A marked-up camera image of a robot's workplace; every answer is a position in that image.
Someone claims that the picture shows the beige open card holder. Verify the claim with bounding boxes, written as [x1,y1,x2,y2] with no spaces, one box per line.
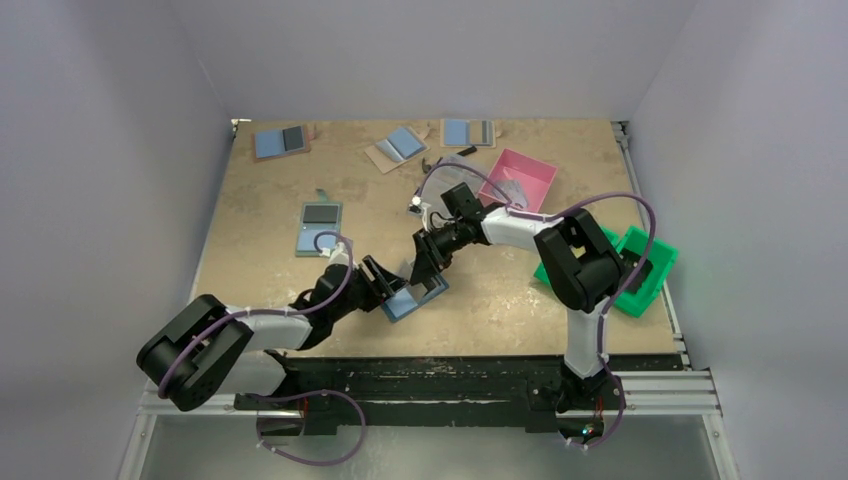
[440,119,500,148]

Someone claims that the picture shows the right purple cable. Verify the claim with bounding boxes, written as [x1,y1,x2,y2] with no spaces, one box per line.
[414,161,658,452]

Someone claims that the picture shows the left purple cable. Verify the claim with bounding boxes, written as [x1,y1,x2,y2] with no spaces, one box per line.
[156,230,368,466]

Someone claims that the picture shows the green tray lid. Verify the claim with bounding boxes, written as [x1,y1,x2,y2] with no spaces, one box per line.
[615,226,678,317]

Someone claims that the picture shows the purple cable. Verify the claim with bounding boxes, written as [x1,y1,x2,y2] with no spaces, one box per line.
[156,230,368,466]
[414,161,658,452]

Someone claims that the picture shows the tan open card holder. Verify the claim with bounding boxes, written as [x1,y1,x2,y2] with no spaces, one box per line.
[364,127,430,174]

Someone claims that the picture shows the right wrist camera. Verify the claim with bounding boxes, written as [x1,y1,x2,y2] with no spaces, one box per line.
[407,195,430,230]

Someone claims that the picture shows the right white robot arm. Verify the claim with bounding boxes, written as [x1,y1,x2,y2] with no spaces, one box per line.
[409,183,625,413]

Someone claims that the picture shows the clear plastic organizer box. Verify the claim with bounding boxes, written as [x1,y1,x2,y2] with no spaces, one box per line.
[418,166,485,217]

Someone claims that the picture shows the pink plastic bin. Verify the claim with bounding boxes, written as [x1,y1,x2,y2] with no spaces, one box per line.
[478,149,558,213]

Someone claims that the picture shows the brown open card holder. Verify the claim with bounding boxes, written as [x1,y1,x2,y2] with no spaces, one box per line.
[253,125,315,162]

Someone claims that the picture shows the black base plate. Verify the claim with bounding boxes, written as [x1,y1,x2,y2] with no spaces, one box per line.
[233,354,684,439]

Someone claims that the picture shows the cards in pink bin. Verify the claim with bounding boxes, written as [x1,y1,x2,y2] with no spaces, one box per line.
[493,168,529,210]

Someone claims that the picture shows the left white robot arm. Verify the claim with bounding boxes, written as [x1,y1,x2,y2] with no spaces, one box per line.
[136,256,409,412]

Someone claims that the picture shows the blue card holder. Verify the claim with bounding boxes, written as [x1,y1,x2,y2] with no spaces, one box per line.
[381,275,449,323]

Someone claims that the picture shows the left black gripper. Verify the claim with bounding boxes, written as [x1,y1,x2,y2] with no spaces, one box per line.
[330,255,407,322]

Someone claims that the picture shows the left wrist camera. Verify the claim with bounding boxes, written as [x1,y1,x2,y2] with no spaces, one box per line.
[320,241,351,266]

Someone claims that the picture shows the teal open card holder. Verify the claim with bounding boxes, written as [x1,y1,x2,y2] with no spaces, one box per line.
[295,188,343,257]

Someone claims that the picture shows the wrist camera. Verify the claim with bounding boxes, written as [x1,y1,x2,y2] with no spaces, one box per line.
[320,241,351,266]
[407,195,430,230]

